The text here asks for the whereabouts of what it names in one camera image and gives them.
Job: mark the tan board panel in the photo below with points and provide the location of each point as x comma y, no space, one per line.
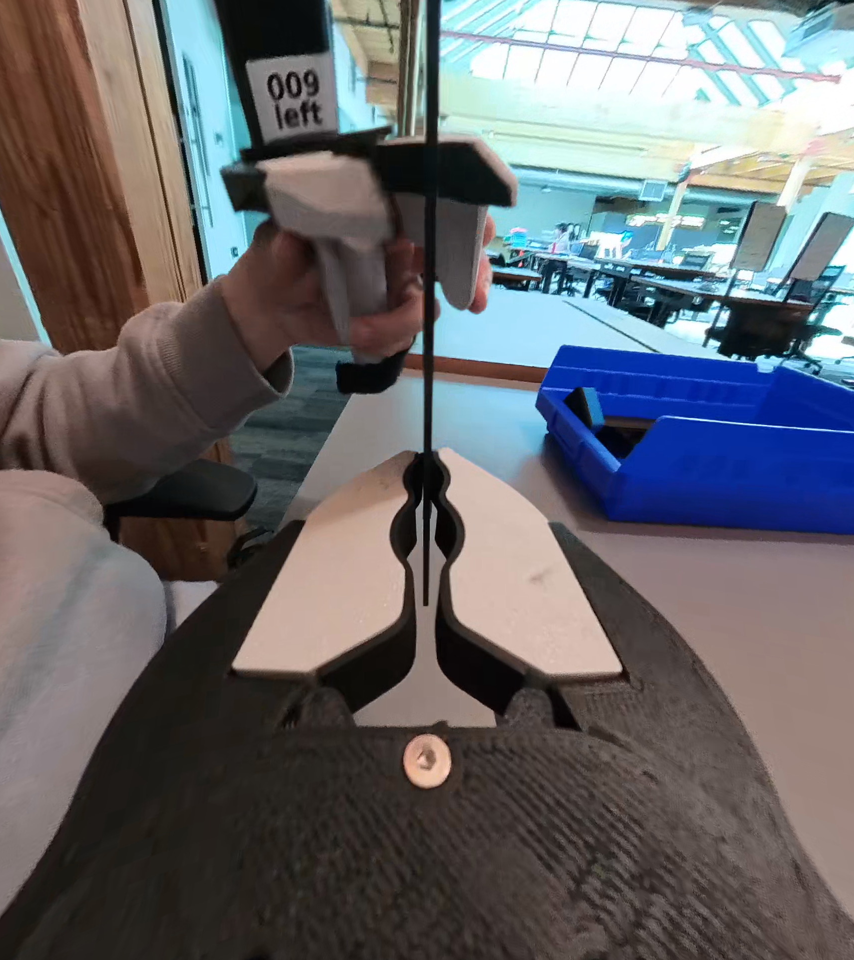
824,247
758,236

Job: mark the person's left hand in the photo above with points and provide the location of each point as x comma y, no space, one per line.
277,292

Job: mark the blue black foam pad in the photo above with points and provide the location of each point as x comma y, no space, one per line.
586,409

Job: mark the white ceiling projector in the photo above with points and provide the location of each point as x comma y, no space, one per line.
839,30

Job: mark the black office chair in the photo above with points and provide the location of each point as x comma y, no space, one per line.
779,315

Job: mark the person's grey sweatshirt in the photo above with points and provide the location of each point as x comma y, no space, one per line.
21,675

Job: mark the wooden column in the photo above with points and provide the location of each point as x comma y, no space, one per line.
59,187

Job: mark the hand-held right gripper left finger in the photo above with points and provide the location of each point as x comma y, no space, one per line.
322,585

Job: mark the blue plastic bin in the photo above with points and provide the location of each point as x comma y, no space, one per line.
734,480

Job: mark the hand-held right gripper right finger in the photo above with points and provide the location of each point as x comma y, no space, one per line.
524,585

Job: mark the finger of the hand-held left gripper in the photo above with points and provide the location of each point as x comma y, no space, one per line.
322,195
472,169

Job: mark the adjacent grey table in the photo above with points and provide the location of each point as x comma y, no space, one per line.
547,322

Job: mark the person's left forearm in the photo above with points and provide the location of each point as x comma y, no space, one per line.
119,390

